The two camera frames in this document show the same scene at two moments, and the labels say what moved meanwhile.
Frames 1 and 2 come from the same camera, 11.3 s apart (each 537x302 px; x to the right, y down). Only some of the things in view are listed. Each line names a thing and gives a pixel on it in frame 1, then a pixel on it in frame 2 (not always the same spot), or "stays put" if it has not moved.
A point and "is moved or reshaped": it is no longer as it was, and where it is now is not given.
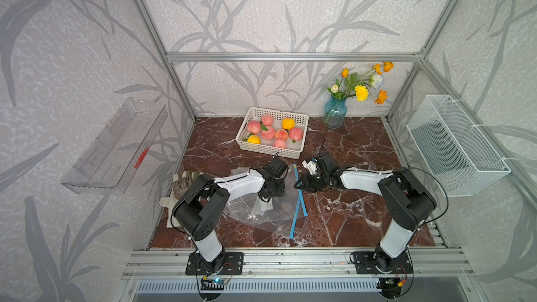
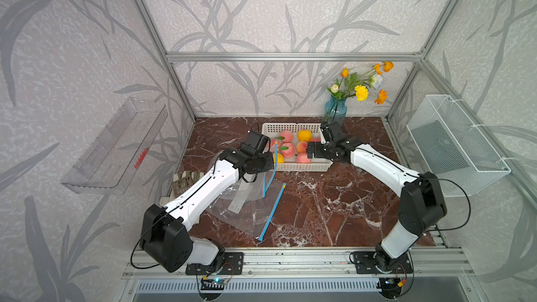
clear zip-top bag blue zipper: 282,214 is moved or reshaped
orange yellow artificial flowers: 363,85 stays put
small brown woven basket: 184,179 stays put
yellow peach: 288,123 → 304,135
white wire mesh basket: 463,163 stays put
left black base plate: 231,264 stays put
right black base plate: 379,263 stays put
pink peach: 254,127 → 288,149
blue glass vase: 335,110 stays put
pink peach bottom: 280,142 → 303,158
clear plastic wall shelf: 117,149 stays put
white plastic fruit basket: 275,132 is moved or reshaped
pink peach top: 267,120 → 287,135
